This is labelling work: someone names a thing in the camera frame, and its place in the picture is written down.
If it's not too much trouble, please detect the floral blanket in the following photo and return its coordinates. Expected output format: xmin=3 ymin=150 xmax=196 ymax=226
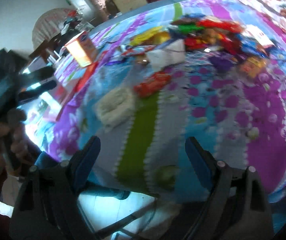
xmin=253 ymin=0 xmax=286 ymax=43

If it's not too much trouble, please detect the person's left hand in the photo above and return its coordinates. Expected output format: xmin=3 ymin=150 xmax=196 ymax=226
xmin=0 ymin=109 xmax=33 ymax=173

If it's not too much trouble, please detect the wooden cabinet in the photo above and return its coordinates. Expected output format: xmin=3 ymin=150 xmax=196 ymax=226
xmin=29 ymin=34 xmax=66 ymax=63

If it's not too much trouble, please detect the white square packet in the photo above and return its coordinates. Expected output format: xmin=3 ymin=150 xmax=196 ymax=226
xmin=146 ymin=40 xmax=186 ymax=67

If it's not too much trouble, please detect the pink flat packet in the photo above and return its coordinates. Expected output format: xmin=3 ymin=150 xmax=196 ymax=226
xmin=40 ymin=97 xmax=68 ymax=123

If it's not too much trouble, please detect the white dome cover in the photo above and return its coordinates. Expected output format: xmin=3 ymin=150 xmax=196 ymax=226
xmin=32 ymin=8 xmax=77 ymax=50

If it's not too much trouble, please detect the pile of assorted snacks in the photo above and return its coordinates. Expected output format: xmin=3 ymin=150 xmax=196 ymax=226
xmin=168 ymin=12 xmax=276 ymax=79

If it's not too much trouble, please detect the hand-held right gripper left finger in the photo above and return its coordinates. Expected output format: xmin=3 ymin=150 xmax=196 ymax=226
xmin=9 ymin=135 xmax=101 ymax=240

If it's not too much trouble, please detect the flat red printed packet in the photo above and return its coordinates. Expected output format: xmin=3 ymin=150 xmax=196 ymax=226
xmin=74 ymin=61 xmax=100 ymax=94
xmin=54 ymin=85 xmax=70 ymax=105

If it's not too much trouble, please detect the yellow snack packet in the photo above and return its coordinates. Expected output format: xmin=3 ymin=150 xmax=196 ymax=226
xmin=130 ymin=26 xmax=171 ymax=46

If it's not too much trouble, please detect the red and blue snack packet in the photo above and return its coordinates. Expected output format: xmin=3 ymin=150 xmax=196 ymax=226
xmin=120 ymin=44 xmax=157 ymax=58

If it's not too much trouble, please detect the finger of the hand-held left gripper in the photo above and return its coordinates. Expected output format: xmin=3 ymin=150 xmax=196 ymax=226
xmin=20 ymin=66 xmax=55 ymax=82
xmin=18 ymin=79 xmax=58 ymax=103

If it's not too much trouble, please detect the orange red crinkled packet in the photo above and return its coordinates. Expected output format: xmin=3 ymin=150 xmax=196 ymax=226
xmin=134 ymin=71 xmax=172 ymax=98

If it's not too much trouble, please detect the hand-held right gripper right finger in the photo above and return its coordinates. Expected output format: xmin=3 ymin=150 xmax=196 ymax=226
xmin=183 ymin=136 xmax=274 ymax=240

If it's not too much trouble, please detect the orange printed carton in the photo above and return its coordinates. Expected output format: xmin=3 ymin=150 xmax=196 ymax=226
xmin=64 ymin=31 xmax=98 ymax=67

